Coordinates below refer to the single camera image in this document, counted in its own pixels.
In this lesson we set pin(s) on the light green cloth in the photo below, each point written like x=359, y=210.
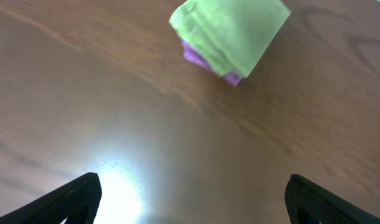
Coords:
x=230, y=35

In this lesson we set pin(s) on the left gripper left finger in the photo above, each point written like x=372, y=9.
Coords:
x=76, y=202

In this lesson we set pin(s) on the folded purple cloth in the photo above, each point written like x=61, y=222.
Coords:
x=192, y=55

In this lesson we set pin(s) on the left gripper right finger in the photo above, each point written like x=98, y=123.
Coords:
x=309, y=203

